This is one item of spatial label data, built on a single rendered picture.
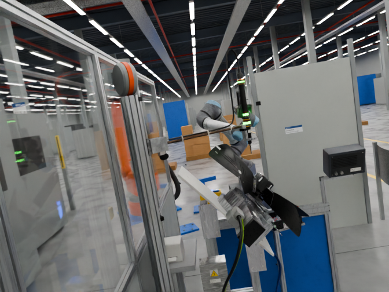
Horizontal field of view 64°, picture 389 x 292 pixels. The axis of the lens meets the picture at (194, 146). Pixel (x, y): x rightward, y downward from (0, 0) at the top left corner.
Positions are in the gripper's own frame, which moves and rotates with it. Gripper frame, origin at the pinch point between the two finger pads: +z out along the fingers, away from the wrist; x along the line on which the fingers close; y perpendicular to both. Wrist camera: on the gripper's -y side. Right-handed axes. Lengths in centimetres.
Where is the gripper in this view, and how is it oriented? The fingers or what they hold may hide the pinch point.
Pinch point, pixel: (243, 105)
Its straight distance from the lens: 187.6
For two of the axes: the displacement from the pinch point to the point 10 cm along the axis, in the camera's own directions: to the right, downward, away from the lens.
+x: -9.9, 1.6, 0.5
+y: 1.7, 9.8, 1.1
